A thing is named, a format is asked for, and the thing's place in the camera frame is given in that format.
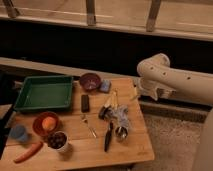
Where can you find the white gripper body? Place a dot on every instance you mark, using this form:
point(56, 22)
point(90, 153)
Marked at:
point(153, 89)

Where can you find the silver metal fork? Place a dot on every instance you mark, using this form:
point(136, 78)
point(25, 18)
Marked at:
point(85, 120)

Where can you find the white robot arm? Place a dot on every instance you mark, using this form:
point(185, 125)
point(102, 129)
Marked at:
point(156, 71)

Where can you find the purple bowl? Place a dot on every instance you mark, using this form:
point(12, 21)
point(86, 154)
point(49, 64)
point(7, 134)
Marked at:
point(90, 81)

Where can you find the red bowl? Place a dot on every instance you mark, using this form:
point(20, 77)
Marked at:
point(37, 123)

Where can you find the clear plastic bag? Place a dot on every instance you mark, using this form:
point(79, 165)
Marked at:
point(120, 114)

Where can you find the blue sponge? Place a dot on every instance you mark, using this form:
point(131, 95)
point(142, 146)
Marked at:
point(105, 86)

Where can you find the silver measuring cup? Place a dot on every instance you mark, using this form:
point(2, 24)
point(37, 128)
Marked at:
point(121, 133)

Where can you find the wooden cutting board table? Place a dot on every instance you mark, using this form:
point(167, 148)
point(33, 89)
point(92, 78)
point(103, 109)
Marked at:
point(87, 151)

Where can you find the black rectangular block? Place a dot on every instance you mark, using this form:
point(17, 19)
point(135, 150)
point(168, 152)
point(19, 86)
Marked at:
point(85, 103)

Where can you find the white cup of grapes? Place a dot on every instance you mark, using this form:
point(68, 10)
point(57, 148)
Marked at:
point(58, 141)

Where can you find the orange fruit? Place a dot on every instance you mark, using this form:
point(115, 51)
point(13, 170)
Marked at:
point(49, 123)

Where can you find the green plastic tray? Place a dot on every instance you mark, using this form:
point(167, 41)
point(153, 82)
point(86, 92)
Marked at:
point(40, 93)

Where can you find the orange carrot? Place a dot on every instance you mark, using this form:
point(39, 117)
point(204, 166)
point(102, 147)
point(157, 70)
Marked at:
point(34, 148)

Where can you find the blue plastic cup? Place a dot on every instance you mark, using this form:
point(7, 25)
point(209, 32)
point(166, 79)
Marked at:
point(19, 133)

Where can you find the wooden handled brush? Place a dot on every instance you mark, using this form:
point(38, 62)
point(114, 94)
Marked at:
point(111, 102)

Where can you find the black handled knife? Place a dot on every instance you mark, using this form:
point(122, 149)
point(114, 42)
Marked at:
point(108, 136)

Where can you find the wooden railing post right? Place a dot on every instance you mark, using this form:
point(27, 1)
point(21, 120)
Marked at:
point(153, 13)

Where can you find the wooden railing post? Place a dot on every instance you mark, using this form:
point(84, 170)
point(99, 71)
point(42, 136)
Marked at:
point(12, 11)
point(90, 10)
point(153, 13)

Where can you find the wooden railing post middle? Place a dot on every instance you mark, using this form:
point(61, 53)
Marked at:
point(90, 10)

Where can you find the wooden railing post left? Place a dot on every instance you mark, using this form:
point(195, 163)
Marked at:
point(12, 11)

